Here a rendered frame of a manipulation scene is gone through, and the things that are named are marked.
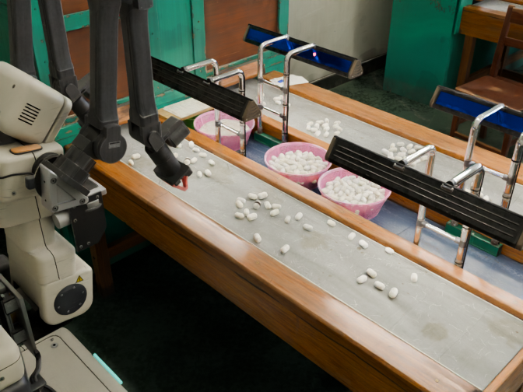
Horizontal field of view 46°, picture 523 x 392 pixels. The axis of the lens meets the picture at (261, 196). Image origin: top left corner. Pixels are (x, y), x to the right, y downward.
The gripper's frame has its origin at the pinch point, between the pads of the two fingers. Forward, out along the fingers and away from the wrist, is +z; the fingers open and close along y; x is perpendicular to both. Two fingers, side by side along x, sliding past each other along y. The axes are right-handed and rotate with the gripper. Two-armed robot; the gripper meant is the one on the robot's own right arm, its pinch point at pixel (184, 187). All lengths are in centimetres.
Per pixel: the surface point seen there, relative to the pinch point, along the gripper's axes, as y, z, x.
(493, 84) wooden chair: 33, 172, -212
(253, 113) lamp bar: 12.8, 13.0, -38.3
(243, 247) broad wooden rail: -10.2, 26.9, -1.0
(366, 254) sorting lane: -38, 42, -24
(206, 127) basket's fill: 68, 54, -45
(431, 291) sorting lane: -62, 42, -24
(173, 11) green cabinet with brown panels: 91, 15, -69
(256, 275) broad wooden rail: -22.7, 24.1, 4.7
